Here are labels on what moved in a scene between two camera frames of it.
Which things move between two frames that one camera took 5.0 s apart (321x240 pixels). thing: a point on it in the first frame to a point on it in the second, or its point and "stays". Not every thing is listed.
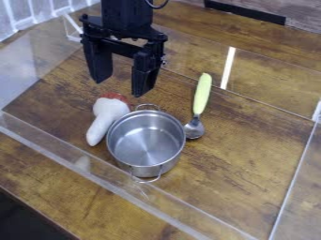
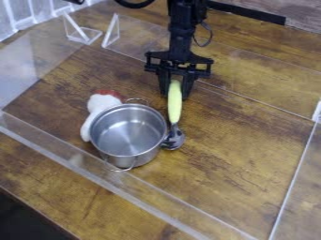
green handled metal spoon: [194, 129] to [172, 140]
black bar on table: [278, 20] stays
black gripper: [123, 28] to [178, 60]
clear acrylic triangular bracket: [72, 31] stays
